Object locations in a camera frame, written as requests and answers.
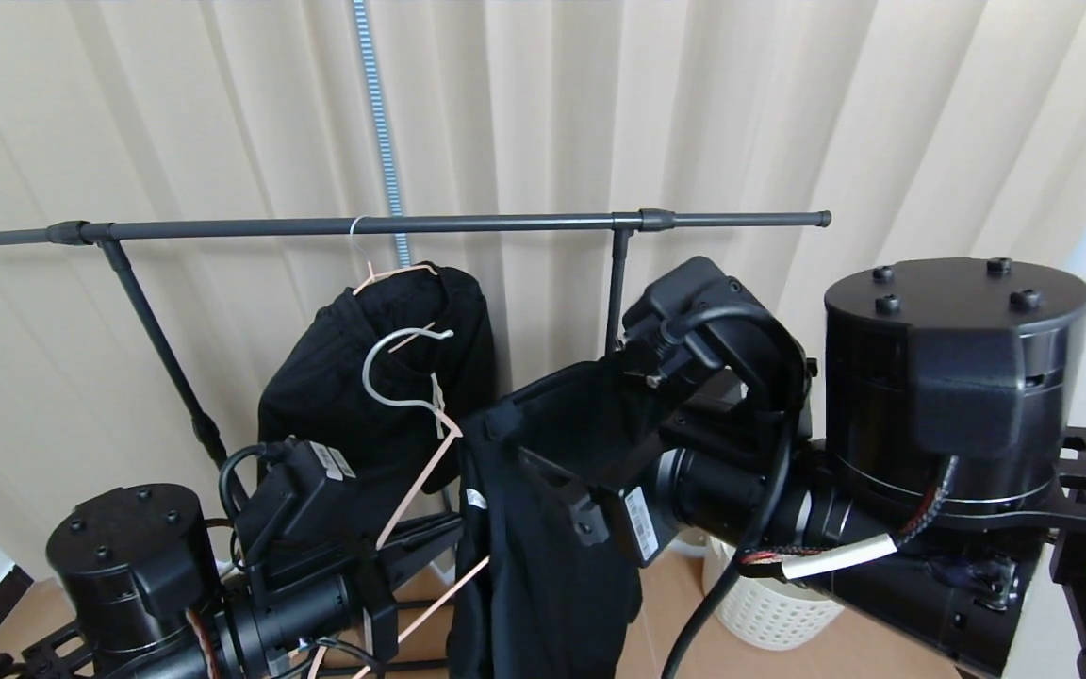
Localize pink clothes hanger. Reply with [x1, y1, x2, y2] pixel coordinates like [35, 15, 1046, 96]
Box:
[305, 325, 492, 679]
[348, 217, 440, 355]

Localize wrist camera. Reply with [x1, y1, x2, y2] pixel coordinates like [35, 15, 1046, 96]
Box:
[232, 439, 362, 571]
[623, 257, 810, 416]

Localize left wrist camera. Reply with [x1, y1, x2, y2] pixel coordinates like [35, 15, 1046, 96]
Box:
[232, 439, 362, 571]

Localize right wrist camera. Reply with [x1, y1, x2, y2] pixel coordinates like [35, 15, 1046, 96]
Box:
[623, 257, 810, 416]

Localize black clothes rack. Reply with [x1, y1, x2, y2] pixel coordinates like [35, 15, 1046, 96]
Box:
[0, 209, 831, 675]

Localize heap of clothes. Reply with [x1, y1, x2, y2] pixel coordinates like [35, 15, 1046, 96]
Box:
[447, 358, 742, 679]

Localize black shorts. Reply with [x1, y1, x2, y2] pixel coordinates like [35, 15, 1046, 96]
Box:
[257, 264, 497, 538]

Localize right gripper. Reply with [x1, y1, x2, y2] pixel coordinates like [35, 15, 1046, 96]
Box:
[517, 439, 1045, 677]

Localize white laundry basket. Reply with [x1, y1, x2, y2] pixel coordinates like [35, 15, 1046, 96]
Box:
[701, 538, 846, 652]

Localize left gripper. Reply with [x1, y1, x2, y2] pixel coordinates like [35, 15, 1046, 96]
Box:
[222, 514, 465, 679]

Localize beige curtain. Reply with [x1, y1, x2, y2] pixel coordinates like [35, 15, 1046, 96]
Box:
[0, 0, 1086, 581]

